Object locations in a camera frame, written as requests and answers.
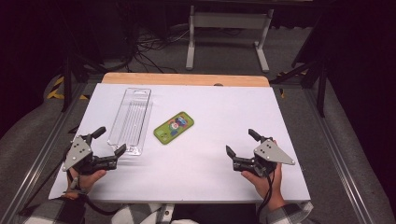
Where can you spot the clear plastic packaging tray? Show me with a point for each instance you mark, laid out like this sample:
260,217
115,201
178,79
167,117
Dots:
132,121

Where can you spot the person's left hand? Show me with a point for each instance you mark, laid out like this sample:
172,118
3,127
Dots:
88,180

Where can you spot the white metal stand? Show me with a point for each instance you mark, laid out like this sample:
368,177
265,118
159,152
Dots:
229,21

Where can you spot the aluminium floor rail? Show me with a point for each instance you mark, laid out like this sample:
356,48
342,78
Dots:
336,155
34,161

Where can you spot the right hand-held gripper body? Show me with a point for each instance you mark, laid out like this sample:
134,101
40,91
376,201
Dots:
269,154

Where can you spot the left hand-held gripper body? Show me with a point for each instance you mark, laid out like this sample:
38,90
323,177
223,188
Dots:
77,152

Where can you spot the yellow black floor tape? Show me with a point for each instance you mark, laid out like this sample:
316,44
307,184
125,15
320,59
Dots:
57,90

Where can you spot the person's right hand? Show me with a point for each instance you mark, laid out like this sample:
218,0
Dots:
271,186

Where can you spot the person's plaid shirt torso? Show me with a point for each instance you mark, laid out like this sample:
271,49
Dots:
140,214

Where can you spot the black metal stand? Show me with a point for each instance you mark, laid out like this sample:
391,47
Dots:
320,84
67,81

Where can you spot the green cartoon phone case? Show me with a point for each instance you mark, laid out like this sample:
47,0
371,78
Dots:
174,127

